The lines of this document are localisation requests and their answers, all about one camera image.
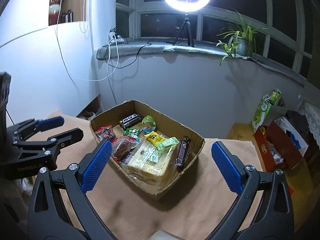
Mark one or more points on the wooden side cabinet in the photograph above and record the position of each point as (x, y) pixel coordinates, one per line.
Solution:
(242, 132)

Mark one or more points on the red cardboard box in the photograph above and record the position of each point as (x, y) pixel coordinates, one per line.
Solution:
(281, 146)

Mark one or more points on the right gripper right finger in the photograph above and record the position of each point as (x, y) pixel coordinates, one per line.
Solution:
(263, 207)

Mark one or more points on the packaged sliced bread loaf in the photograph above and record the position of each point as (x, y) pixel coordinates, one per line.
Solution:
(151, 165)

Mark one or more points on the open cardboard box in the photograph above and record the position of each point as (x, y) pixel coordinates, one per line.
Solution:
(166, 127)

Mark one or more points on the Snickers chocolate bar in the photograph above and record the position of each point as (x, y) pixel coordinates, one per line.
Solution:
(130, 121)

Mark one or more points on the potted spider plant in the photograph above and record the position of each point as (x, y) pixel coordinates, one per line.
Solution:
(242, 39)

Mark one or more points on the red white vase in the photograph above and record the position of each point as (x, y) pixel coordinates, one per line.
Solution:
(54, 9)

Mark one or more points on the dark chocolate bar wrapper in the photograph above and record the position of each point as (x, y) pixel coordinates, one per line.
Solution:
(182, 154)

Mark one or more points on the white power strip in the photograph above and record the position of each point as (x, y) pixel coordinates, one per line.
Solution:
(115, 38)

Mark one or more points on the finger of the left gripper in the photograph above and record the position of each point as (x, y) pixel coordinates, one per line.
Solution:
(48, 124)
(63, 140)

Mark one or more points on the white lace cloth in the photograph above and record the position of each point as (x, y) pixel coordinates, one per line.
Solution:
(311, 112)

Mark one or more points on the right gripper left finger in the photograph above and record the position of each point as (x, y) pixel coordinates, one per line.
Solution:
(48, 217)

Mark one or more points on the green tissue box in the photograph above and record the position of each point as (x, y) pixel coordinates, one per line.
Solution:
(265, 104)

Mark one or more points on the black tripod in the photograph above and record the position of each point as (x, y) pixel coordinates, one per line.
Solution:
(185, 32)

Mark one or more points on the grey windowsill cloth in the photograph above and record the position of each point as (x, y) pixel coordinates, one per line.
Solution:
(143, 47)

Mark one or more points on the red dried fruit packet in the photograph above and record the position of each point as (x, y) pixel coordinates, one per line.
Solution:
(122, 146)

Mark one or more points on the yellow candy packet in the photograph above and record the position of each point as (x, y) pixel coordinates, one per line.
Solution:
(154, 138)

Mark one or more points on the red clear snack bag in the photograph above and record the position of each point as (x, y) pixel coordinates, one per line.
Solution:
(105, 132)

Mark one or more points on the green egg jelly cup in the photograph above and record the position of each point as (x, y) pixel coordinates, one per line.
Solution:
(148, 124)

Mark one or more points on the light green candy packet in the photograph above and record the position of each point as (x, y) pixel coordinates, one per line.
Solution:
(172, 141)

